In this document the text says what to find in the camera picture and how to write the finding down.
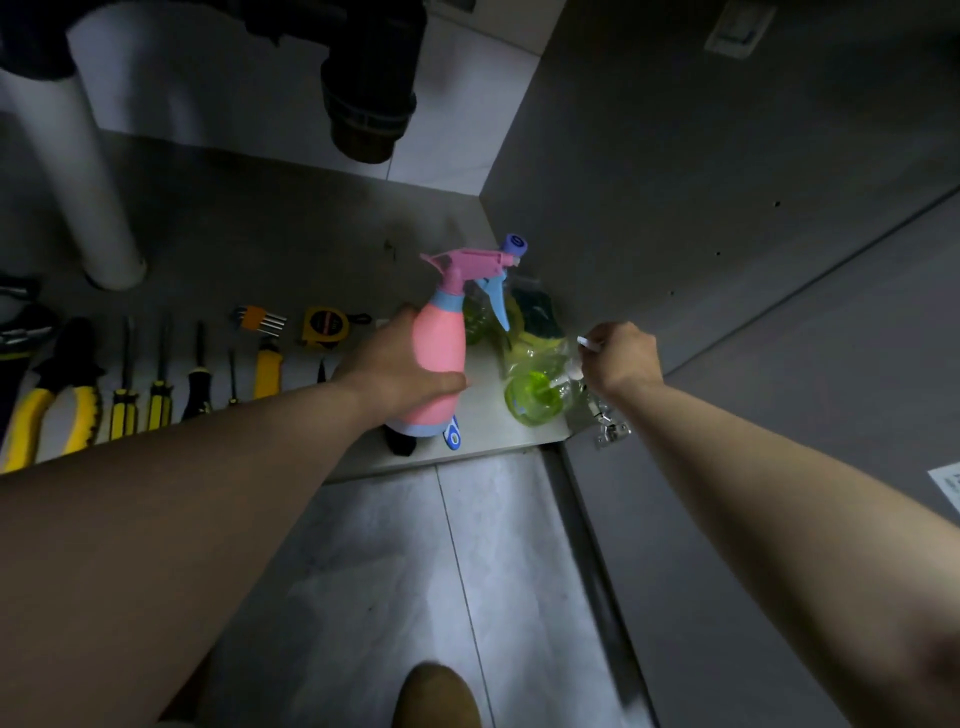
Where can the person's right hand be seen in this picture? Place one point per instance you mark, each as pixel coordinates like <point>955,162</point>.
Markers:
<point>626,360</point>

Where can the person's left hand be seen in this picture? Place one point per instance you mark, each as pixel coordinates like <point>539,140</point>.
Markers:
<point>382,367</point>

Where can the person's left thumb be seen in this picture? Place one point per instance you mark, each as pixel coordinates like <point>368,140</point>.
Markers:
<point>444,384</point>

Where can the person's right fingers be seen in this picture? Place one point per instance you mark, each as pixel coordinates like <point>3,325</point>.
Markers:
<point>596,360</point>

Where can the pink spray bottle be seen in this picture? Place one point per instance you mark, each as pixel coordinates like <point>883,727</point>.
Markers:
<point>439,349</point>

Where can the green transparent spray bottle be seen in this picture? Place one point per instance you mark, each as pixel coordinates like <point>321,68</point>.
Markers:
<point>532,394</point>

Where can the person's right forearm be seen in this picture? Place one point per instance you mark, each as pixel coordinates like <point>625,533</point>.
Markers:
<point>795,540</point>

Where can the person's left forearm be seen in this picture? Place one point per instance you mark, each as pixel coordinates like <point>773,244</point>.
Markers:
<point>172,540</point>

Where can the metal cabinet hinge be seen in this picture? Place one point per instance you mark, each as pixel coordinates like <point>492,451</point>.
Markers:
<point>609,427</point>

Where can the yellow-green bottle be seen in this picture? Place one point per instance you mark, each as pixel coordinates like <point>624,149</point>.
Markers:
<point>475,319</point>

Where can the green and yellow sponge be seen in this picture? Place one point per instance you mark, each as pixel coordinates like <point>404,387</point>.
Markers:
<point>536,311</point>

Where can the yellow tape measure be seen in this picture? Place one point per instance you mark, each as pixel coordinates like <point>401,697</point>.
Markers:
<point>324,326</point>

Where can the grey cabinet door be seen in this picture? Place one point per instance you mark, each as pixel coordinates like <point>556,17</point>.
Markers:
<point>787,337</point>

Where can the hex key set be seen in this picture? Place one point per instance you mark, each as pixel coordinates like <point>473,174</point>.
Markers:
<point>259,319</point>

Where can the thin small screwdriver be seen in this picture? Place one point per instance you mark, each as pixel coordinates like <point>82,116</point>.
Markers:
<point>233,379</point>

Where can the yellow and black screwdriver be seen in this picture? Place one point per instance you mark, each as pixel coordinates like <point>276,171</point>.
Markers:
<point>124,412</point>
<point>159,405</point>

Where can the black sink drain trap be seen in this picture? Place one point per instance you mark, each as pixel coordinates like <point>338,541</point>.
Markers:
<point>371,90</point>

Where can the brown shoe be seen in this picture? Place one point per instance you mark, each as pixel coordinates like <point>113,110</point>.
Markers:
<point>436,697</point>

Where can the white paper label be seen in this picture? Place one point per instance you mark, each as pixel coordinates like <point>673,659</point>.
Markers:
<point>949,487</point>

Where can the white drain pipe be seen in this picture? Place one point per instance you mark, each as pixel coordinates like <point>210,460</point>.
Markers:
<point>75,180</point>

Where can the black pipe fitting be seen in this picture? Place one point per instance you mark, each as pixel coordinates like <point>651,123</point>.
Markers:
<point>34,37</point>

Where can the white wall plate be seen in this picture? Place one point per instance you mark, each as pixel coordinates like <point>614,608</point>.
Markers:
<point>739,30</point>

